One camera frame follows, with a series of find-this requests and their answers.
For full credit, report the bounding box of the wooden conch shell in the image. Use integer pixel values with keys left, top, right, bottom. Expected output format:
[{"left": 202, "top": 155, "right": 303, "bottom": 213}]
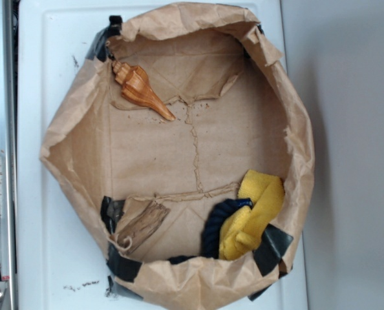
[{"left": 112, "top": 60, "right": 176, "bottom": 121}]

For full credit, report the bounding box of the brown paper bag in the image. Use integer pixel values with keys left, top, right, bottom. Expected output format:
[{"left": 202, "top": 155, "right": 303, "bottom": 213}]
[{"left": 41, "top": 3, "right": 315, "bottom": 309}]

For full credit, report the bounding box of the driftwood piece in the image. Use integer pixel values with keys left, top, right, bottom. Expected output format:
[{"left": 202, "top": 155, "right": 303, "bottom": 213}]
[{"left": 115, "top": 201, "right": 171, "bottom": 254}]

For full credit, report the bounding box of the yellow cloth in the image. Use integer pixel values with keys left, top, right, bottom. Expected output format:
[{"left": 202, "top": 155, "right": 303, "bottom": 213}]
[{"left": 219, "top": 170, "right": 285, "bottom": 260}]

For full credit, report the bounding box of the white tray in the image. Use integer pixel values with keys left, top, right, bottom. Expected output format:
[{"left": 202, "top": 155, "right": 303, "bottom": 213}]
[{"left": 16, "top": 0, "right": 309, "bottom": 310}]

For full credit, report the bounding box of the dark blue rope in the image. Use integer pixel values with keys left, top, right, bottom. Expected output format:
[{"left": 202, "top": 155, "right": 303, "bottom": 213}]
[{"left": 168, "top": 198, "right": 254, "bottom": 263}]

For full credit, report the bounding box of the metal rail frame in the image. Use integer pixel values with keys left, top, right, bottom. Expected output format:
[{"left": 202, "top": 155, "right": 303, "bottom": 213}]
[{"left": 0, "top": 1, "right": 18, "bottom": 309}]

